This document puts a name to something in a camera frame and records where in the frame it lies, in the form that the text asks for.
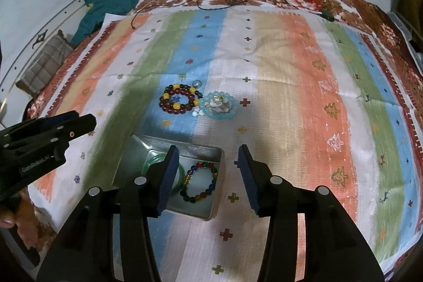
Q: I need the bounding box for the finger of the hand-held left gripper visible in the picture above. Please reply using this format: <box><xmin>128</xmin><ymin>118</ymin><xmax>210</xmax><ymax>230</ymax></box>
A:
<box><xmin>0</xmin><ymin>113</ymin><xmax>97</xmax><ymax>167</ymax></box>
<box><xmin>0</xmin><ymin>111</ymin><xmax>80</xmax><ymax>138</ymax></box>

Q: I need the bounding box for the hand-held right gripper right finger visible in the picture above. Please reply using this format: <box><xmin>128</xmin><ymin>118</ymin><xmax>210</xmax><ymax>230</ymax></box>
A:
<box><xmin>233</xmin><ymin>144</ymin><xmax>385</xmax><ymax>282</ymax></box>

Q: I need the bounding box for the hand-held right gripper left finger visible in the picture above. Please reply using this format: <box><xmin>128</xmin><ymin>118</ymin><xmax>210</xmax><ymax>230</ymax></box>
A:
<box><xmin>36</xmin><ymin>145</ymin><xmax>181</xmax><ymax>282</ymax></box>

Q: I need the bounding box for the silver metal tin box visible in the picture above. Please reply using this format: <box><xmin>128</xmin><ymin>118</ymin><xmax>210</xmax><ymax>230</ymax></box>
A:
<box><xmin>112</xmin><ymin>133</ymin><xmax>225</xmax><ymax>222</ymax></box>

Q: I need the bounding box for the light blue bead bracelet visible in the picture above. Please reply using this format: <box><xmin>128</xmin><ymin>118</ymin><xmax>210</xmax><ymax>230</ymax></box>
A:
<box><xmin>200</xmin><ymin>91</ymin><xmax>239</xmax><ymax>120</ymax></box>

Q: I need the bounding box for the dark red yellow bead bracelet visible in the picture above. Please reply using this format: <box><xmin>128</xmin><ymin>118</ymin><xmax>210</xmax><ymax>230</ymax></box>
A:
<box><xmin>159</xmin><ymin>83</ymin><xmax>201</xmax><ymax>116</ymax></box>

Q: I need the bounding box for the person's left hand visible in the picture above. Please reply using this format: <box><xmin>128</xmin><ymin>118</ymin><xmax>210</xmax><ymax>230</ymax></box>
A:
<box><xmin>0</xmin><ymin>199</ymin><xmax>17</xmax><ymax>229</ymax></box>

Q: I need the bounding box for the green bangle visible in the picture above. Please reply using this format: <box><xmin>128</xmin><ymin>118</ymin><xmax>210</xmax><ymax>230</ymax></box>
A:
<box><xmin>145</xmin><ymin>152</ymin><xmax>186</xmax><ymax>195</ymax></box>

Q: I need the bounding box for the plaid grey cushion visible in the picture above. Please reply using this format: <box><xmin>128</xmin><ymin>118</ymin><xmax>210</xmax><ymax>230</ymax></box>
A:
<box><xmin>16</xmin><ymin>31</ymin><xmax>75</xmax><ymax>95</ymax></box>

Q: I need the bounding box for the colourful striped mat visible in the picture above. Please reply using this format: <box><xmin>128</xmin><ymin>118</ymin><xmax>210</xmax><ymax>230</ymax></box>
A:
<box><xmin>28</xmin><ymin>9</ymin><xmax>423</xmax><ymax>282</ymax></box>

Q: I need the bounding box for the small black device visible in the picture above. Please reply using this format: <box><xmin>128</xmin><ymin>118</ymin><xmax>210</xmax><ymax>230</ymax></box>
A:
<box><xmin>315</xmin><ymin>9</ymin><xmax>336</xmax><ymax>22</ymax></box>

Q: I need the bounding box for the multicolour glass bead bracelet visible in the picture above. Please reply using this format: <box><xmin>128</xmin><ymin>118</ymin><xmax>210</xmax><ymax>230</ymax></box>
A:
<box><xmin>179</xmin><ymin>161</ymin><xmax>219</xmax><ymax>203</ymax></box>

